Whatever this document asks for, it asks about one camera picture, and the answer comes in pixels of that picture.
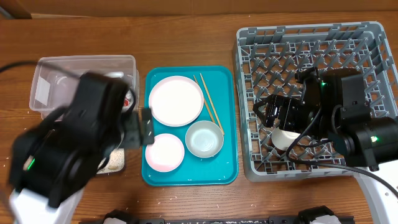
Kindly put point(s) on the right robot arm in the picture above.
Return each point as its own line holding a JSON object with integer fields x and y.
{"x": 333, "y": 108}

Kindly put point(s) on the red snack wrapper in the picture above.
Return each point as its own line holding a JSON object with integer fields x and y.
{"x": 126, "y": 102}

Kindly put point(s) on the pink bowl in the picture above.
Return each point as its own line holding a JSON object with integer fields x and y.
{"x": 166, "y": 153}

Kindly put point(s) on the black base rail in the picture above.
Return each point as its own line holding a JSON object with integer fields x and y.
{"x": 320, "y": 214}

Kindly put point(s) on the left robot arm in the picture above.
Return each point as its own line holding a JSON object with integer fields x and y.
{"x": 53, "y": 162}

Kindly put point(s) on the pile of rice grains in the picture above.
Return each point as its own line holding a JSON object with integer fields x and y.
{"x": 113, "y": 161}

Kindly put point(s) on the black tray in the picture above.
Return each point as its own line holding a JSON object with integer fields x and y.
{"x": 115, "y": 165}

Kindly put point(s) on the grey dish rack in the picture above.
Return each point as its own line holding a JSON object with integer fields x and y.
{"x": 265, "y": 62}

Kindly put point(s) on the grey bowl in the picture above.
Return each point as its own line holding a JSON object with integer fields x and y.
{"x": 204, "y": 139}

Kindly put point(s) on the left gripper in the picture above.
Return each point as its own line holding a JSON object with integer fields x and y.
{"x": 137, "y": 132}

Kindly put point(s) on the wooden chopstick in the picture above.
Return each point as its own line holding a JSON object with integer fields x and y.
{"x": 205, "y": 102}
{"x": 211, "y": 103}

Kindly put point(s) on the white cup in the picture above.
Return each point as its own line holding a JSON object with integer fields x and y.
{"x": 283, "y": 139}

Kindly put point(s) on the clear plastic bin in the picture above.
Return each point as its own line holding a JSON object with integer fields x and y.
{"x": 51, "y": 89}

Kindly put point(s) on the large white plate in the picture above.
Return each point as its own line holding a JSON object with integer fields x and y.
{"x": 176, "y": 101}

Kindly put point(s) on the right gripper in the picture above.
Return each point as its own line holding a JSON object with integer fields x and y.
{"x": 289, "y": 106}

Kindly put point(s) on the teal serving tray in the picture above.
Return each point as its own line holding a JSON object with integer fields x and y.
{"x": 219, "y": 169}

